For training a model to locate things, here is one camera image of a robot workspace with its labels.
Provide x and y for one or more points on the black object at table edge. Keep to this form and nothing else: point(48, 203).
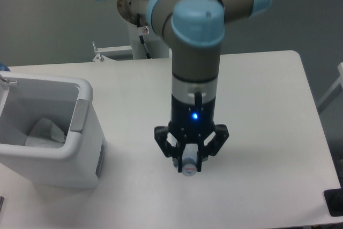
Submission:
point(333, 198)

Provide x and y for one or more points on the blue object at left edge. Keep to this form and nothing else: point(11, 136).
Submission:
point(3, 67)

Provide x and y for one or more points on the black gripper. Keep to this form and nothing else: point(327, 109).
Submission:
point(191, 124)

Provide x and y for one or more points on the clear plastic water bottle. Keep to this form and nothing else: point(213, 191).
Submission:
point(189, 159)

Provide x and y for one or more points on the white pedestal base frame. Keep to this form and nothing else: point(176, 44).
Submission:
point(120, 53)

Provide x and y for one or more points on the white furniture frame right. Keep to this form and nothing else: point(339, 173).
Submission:
point(334, 90)

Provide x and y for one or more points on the white paper tissue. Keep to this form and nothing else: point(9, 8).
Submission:
point(46, 134)

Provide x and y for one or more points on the white trash can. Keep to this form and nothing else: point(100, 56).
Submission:
point(25, 99)

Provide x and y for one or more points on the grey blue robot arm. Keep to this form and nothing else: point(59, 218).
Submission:
point(194, 31)

